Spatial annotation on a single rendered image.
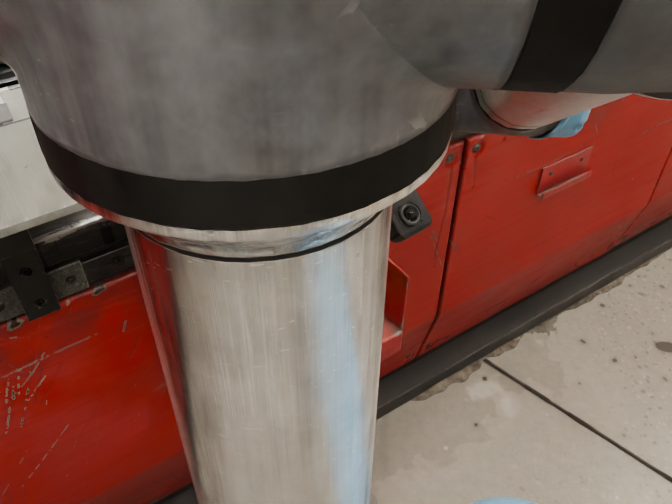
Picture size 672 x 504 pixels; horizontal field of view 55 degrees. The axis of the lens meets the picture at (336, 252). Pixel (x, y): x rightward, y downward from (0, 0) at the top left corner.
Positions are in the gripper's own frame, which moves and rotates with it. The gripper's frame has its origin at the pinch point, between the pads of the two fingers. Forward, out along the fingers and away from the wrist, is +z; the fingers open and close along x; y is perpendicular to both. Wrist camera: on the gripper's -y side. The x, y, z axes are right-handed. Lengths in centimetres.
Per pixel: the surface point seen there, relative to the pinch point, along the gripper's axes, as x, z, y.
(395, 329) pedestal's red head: -4.0, 12.9, -5.4
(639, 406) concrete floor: -80, 82, -22
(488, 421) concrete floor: -45, 84, -4
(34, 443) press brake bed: 44, 33, 18
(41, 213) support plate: 31.6, -15.5, 8.7
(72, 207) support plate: 28.9, -15.3, 8.3
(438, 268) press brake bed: -35, 39, 15
